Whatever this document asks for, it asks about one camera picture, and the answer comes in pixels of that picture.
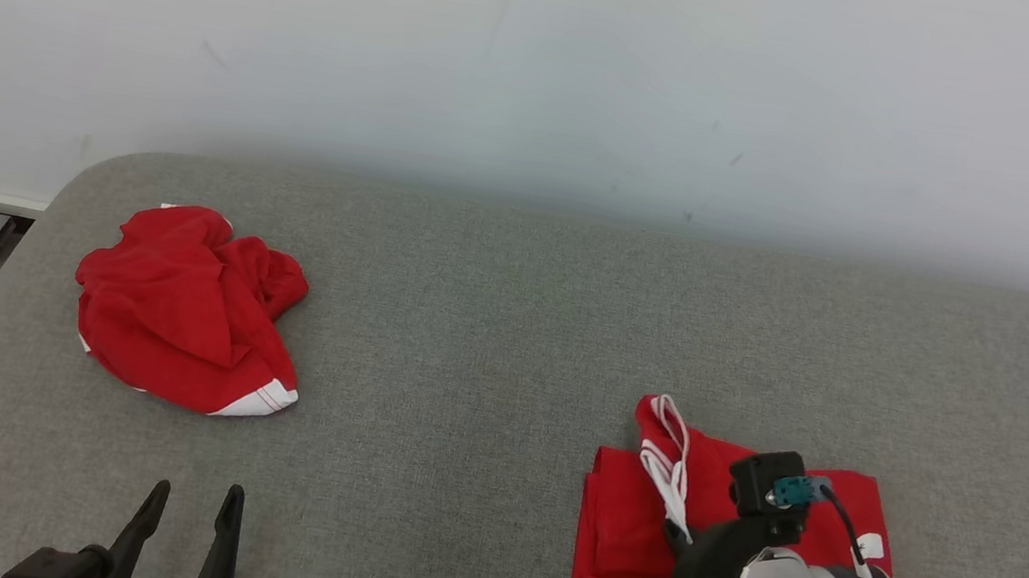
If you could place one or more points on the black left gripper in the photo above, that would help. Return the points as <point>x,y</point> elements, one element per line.
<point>63,567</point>

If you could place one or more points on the red Bulls 23 jersey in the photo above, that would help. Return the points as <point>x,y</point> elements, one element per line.
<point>631,539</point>

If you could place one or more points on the red shorts white trim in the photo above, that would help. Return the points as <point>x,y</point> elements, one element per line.
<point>177,316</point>

